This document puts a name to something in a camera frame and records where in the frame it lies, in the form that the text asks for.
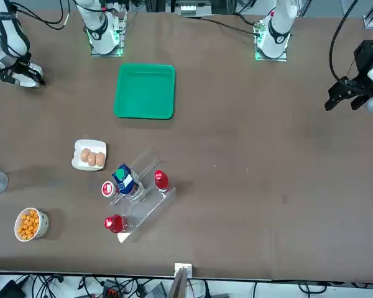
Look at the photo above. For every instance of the black box under table edge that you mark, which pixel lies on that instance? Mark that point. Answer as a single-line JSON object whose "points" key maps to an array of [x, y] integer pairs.
{"points": [[11, 290]]}

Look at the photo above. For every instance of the blue white milk carton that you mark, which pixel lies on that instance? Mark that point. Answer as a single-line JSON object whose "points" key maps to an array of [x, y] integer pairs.
{"points": [[126, 181]]}

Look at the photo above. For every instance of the white cup of orange snacks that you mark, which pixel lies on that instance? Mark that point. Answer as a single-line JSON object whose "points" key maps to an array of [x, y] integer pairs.
{"points": [[28, 225]]}

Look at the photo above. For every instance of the brown egg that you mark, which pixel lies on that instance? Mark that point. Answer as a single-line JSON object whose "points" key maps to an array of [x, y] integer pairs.
{"points": [[100, 159], [92, 157], [85, 154]]}

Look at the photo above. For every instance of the clear bottle of red drink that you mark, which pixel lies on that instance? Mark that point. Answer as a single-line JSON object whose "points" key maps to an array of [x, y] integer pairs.
{"points": [[115, 223]]}

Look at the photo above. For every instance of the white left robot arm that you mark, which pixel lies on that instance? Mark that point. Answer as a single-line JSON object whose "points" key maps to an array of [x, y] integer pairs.
{"points": [[275, 34]]}

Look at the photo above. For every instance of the tall slim red bottle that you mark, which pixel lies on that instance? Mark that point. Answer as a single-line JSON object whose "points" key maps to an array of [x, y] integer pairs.
{"points": [[161, 181]]}

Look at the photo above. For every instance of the aluminium camera post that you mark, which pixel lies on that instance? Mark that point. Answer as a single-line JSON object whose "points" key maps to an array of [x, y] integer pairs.
{"points": [[182, 279]]}

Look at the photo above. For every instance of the small red white-lidded bottle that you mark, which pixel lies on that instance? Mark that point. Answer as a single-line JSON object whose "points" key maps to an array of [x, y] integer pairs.
{"points": [[108, 188]]}

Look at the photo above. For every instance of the white egg box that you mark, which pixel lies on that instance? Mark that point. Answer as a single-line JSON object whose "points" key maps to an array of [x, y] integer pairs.
{"points": [[84, 146]]}

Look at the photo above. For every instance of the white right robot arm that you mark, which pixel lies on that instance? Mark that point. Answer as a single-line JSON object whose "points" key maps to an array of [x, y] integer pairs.
{"points": [[99, 34]]}

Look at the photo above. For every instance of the clear acrylic shelf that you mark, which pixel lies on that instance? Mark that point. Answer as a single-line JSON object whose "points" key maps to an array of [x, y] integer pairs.
{"points": [[152, 211]]}

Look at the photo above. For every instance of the green plastic tray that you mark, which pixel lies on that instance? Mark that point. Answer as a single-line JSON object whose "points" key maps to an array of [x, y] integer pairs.
{"points": [[144, 91]]}

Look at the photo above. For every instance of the left arm gripper black body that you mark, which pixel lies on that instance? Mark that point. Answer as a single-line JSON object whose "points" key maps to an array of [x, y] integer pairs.
{"points": [[365, 57]]}

